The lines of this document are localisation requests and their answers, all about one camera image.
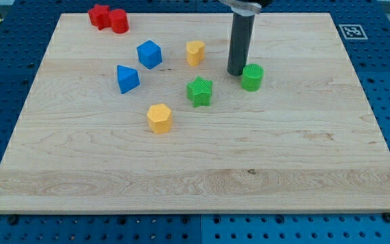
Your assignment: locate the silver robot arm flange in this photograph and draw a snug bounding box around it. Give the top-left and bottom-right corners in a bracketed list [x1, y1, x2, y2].
[218, 0, 273, 17]

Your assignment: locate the green star block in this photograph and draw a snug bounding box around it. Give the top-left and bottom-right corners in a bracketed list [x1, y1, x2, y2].
[186, 77, 213, 108]

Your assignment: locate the yellow hexagon block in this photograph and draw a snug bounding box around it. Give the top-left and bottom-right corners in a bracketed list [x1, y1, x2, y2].
[146, 104, 173, 134]

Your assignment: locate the light wooden board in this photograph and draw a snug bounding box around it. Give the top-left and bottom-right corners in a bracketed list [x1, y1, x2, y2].
[0, 13, 390, 215]

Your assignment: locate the yellow heart block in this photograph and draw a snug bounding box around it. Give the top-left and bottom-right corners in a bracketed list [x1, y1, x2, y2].
[186, 40, 205, 66]

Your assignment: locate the green cylinder block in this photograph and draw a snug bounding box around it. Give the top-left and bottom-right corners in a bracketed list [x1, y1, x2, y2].
[241, 64, 264, 92]

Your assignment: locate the blue triangular prism block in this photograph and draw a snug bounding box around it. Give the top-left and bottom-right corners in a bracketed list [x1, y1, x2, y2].
[116, 65, 140, 94]

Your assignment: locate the blue cube block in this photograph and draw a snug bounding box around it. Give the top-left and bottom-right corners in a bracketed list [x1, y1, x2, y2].
[136, 40, 163, 69]

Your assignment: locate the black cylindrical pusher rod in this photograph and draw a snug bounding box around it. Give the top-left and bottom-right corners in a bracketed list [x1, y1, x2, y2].
[227, 13, 255, 76]

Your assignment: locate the red cylinder block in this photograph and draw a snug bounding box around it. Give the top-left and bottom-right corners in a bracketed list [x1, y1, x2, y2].
[108, 9, 129, 34]

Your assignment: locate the red star block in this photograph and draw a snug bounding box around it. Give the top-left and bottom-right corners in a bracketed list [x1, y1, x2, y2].
[88, 4, 111, 30]

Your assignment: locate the white fiducial marker tag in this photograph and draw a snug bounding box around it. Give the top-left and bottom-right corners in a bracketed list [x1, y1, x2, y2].
[339, 24, 368, 40]

